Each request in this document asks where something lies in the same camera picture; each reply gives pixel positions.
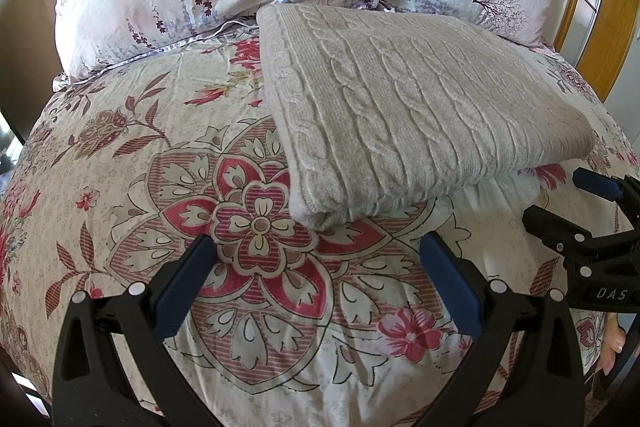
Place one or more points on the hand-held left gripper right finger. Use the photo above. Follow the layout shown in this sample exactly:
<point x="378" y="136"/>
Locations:
<point x="450" y="282"/>

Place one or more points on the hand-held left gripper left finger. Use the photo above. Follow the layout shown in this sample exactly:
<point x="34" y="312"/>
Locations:
<point x="182" y="287"/>

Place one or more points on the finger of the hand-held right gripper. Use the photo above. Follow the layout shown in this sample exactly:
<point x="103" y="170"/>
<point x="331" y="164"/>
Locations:
<point x="595" y="183"/>
<point x="550" y="227"/>

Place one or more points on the person's right hand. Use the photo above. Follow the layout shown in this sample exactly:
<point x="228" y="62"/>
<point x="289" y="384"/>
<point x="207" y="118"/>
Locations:
<point x="612" y="347"/>

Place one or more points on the cream floral bedspread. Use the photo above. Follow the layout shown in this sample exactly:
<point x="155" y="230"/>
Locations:
<point x="175" y="157"/>

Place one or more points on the wooden wardrobe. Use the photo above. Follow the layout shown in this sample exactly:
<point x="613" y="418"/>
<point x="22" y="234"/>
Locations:
<point x="610" y="22"/>

